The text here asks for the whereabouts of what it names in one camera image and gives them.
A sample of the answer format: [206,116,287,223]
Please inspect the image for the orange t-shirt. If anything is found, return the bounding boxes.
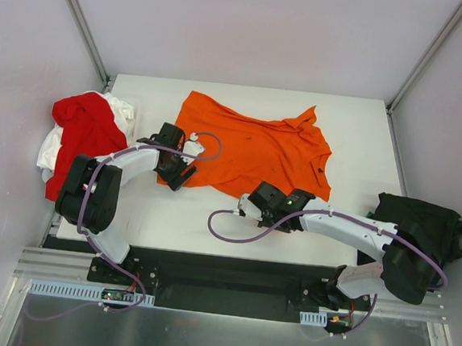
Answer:
[176,91,331,200]

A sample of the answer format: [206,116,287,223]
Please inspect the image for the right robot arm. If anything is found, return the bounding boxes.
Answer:
[238,181,439,310]

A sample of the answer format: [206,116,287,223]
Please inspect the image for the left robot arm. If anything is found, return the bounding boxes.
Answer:
[55,123,205,284]

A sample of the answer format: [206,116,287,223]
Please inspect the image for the black t-shirt stack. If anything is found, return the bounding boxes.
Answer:
[355,190,462,279]

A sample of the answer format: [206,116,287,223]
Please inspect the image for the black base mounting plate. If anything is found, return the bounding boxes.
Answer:
[84,240,385,329]

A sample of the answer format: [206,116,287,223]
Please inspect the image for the red t-shirt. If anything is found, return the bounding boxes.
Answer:
[45,91,127,201]

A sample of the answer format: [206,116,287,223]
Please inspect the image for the white t-shirt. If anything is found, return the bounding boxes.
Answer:
[36,93,141,182]

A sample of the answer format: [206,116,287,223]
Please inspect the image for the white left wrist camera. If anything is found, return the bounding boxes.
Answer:
[182,132,205,165]

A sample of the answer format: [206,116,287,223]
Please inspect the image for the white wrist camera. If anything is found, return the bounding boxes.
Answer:
[182,132,205,165]
[235,193,263,227]

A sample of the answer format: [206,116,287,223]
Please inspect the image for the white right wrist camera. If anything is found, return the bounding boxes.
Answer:
[235,193,263,227]

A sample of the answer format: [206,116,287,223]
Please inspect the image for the right slotted cable duct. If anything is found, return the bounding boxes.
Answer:
[299,311,328,327]

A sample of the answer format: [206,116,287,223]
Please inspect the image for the slotted cable duct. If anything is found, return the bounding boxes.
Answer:
[299,311,328,327]
[30,280,156,306]

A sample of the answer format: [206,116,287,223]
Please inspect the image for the left slotted cable duct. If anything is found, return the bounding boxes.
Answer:
[30,280,156,306]

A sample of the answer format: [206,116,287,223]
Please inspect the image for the left aluminium frame post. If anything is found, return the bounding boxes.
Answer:
[65,0,113,92]

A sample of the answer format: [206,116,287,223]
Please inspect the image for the aluminium frame post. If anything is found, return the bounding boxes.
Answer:
[385,0,462,115]
[65,0,113,92]

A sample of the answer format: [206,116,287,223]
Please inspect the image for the right aluminium frame post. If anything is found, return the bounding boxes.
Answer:
[385,0,462,115]

